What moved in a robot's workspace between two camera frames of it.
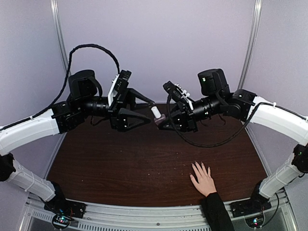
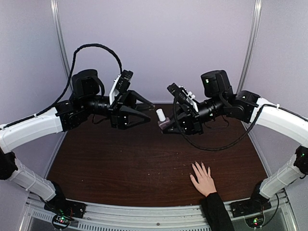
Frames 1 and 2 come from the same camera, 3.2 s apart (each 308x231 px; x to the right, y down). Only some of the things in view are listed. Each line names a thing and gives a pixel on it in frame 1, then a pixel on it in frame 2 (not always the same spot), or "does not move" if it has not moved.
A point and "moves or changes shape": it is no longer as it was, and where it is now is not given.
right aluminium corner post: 257,11 does not move
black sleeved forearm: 216,213 does not move
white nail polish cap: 156,112 moves or changes shape
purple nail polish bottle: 158,121 moves or changes shape
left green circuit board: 63,219 does not move
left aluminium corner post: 56,15 does not move
